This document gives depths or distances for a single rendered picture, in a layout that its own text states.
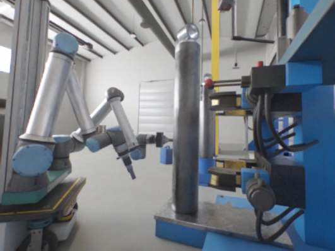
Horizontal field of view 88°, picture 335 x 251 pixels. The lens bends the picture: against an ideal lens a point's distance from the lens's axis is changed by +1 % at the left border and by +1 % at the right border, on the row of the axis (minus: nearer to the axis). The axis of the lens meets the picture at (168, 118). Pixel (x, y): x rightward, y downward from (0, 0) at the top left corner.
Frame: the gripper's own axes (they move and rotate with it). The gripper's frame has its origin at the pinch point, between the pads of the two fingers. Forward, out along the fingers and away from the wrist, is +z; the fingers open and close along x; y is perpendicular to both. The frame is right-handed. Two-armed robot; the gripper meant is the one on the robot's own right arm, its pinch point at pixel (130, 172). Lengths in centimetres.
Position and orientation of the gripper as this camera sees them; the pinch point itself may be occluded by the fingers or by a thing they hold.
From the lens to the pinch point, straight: 126.5
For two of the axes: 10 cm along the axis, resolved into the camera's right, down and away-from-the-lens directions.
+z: 3.0, 9.3, 2.0
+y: -8.6, 3.5, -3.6
